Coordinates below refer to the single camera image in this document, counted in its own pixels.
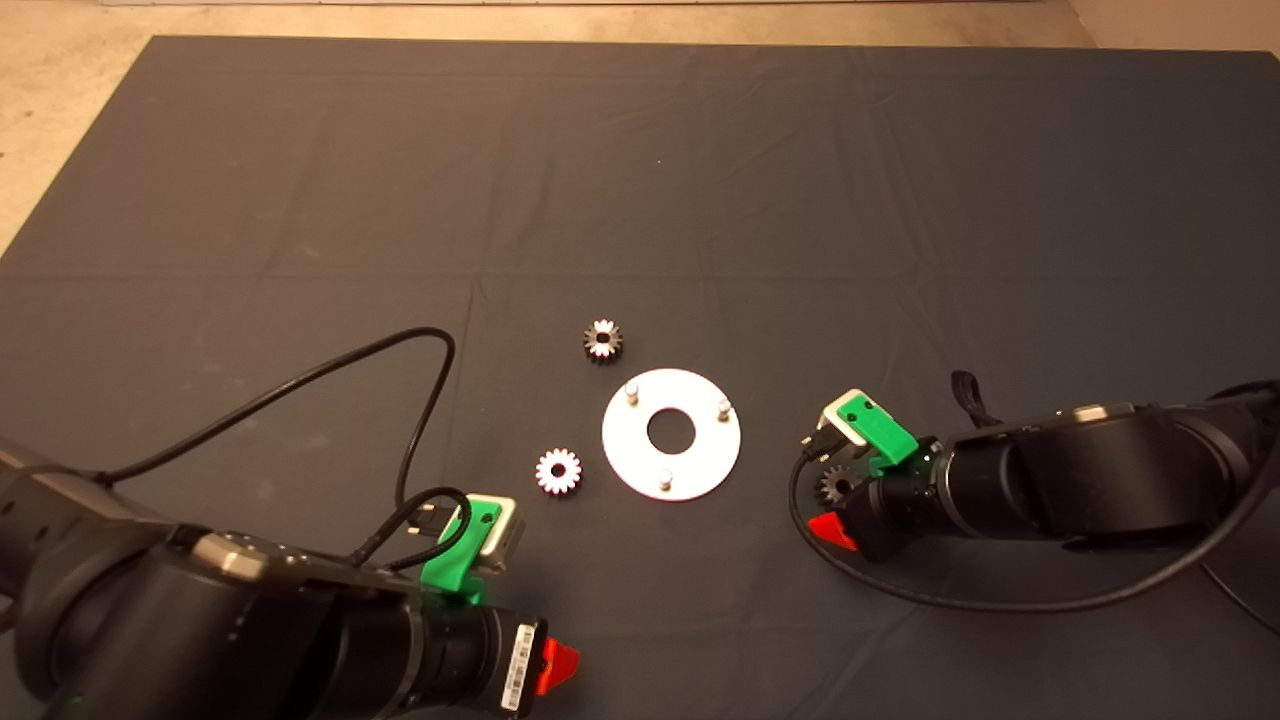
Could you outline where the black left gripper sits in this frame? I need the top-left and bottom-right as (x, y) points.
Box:
(405, 603), (581, 720)

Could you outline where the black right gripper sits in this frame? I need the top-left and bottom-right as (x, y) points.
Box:
(808, 440), (976, 563)

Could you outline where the small steel planetary gear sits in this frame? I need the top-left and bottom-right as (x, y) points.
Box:
(535, 447), (584, 498)
(583, 319), (624, 365)
(818, 465), (863, 508)

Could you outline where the round metal carrier plate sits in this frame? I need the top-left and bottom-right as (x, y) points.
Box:
(602, 368), (743, 503)

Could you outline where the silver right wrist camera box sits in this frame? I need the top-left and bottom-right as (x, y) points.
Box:
(815, 388), (871, 463)

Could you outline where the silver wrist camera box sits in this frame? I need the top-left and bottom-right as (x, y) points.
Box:
(465, 496), (521, 576)
(815, 388), (871, 463)

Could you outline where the green right camera mount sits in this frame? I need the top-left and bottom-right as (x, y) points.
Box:
(835, 393), (921, 478)

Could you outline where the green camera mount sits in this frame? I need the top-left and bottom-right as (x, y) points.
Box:
(420, 500), (503, 606)
(835, 393), (921, 478)

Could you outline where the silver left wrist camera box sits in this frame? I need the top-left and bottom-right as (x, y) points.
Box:
(465, 496), (521, 576)

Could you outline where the green left camera mount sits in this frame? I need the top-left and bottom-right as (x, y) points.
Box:
(420, 500), (503, 606)

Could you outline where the black braided cable loop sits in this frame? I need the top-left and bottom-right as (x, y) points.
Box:
(350, 487), (472, 574)
(950, 369), (1006, 431)

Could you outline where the thin black left camera cable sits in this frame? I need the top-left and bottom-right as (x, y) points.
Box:
(90, 327), (458, 536)

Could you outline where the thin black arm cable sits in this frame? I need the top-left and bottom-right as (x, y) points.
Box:
(1198, 562), (1280, 637)

